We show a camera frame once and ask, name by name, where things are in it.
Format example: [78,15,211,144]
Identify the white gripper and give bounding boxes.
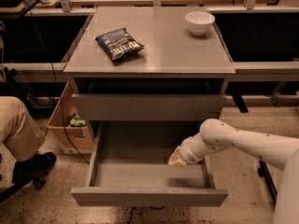
[168,133,212,167]

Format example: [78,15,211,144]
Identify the grey top drawer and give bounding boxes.
[72,93,225,121]

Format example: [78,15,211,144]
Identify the person leg beige trousers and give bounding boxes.
[0,96,45,161]

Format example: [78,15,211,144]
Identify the black office chair base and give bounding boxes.
[0,168,52,203]

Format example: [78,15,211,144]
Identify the cardboard box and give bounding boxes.
[47,82,93,154]

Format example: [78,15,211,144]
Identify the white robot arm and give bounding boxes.
[168,119,299,224]

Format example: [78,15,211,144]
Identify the black floor cable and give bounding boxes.
[13,0,166,224]

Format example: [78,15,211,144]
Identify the blue chip bag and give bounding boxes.
[95,28,145,61]

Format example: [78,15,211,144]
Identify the black shoe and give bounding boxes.
[12,152,56,184]

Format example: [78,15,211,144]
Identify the white bowl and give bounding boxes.
[185,11,215,35]

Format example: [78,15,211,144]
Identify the grey drawer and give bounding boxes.
[72,93,225,121]
[72,121,228,208]

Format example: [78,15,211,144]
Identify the green toy in box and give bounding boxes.
[69,114,87,127]

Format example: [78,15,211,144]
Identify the grey drawer cabinet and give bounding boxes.
[63,6,236,133]

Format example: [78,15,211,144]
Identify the grey metal frame rail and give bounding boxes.
[5,61,299,82]

